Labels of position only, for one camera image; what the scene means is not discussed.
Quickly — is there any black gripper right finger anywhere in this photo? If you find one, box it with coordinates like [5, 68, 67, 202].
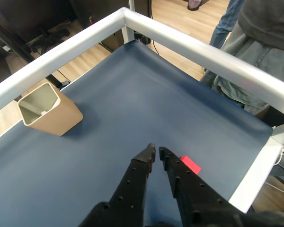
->
[158, 146, 244, 227]

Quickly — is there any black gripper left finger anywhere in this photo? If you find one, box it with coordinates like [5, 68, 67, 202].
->
[78, 142, 156, 227]

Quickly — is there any red cube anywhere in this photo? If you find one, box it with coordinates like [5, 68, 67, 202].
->
[179, 155, 202, 175]

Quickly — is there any beige square box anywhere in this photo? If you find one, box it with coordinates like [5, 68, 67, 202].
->
[17, 82, 84, 137]

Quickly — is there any black office chair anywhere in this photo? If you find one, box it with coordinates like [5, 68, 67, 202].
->
[26, 27, 71, 54]

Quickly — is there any black cabinet with red tag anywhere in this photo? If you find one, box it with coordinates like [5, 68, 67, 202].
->
[70, 0, 152, 52]

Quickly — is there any person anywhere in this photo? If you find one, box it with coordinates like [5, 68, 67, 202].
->
[200, 0, 284, 116]

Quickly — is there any black tripod stand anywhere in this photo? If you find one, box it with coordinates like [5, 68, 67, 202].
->
[0, 17, 71, 87]

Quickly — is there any bin with pink bag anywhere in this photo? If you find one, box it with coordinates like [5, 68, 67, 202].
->
[186, 0, 204, 12]

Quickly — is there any white metal table frame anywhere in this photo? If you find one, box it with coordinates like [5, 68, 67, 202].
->
[0, 0, 284, 215]

